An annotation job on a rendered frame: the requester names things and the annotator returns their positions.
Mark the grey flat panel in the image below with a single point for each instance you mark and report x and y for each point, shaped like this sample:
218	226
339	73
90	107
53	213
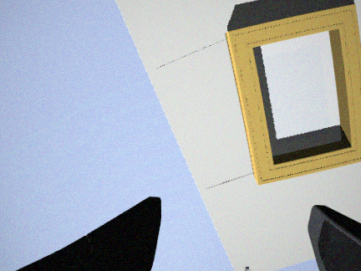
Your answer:
183	48

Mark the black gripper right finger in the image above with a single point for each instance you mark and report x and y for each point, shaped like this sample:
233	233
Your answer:
336	240

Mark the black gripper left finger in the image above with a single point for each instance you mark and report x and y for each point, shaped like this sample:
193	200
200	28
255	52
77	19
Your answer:
127	242

